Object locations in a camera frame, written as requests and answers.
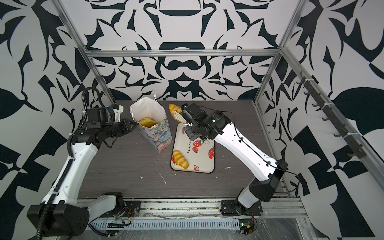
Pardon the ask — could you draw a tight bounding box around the wall hook rack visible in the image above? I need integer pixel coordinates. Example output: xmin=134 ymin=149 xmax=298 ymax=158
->
xmin=297 ymin=71 xmax=369 ymax=159

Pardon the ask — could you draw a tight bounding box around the strawberry print tray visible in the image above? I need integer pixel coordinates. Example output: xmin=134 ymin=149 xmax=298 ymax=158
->
xmin=171 ymin=123 xmax=215 ymax=174

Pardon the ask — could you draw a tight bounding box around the colourful printed paper bag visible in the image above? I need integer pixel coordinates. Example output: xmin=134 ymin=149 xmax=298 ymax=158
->
xmin=130 ymin=97 xmax=173 ymax=152

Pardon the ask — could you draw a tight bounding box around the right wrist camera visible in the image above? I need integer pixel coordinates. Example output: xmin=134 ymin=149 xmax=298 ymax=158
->
xmin=181 ymin=103 xmax=208 ymax=126

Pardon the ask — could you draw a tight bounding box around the column fake croissant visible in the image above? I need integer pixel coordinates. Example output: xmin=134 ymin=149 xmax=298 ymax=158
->
xmin=139 ymin=118 xmax=158 ymax=128

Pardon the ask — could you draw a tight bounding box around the base rail with cable duct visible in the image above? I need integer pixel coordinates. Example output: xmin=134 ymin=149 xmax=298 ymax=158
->
xmin=78 ymin=196 xmax=316 ymax=240

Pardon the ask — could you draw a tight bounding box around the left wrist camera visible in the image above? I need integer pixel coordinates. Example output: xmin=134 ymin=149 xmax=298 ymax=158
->
xmin=86 ymin=104 xmax=124 ymax=129

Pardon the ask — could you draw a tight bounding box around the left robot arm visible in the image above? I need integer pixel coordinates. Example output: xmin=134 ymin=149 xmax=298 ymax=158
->
xmin=27 ymin=87 xmax=138 ymax=240

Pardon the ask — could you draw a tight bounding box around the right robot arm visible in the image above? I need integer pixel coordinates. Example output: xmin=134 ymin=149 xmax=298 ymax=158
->
xmin=181 ymin=106 xmax=288 ymax=216

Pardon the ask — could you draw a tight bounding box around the long striped fake croissant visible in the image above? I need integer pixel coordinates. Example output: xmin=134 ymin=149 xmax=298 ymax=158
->
xmin=169 ymin=104 xmax=183 ymax=122

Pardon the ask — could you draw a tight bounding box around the aluminium frame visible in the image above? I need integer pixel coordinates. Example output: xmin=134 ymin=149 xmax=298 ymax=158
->
xmin=52 ymin=1 xmax=384 ymax=188

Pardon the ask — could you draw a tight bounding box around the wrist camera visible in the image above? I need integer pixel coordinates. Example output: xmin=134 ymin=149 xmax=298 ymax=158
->
xmin=181 ymin=103 xmax=208 ymax=126
xmin=86 ymin=104 xmax=124 ymax=129

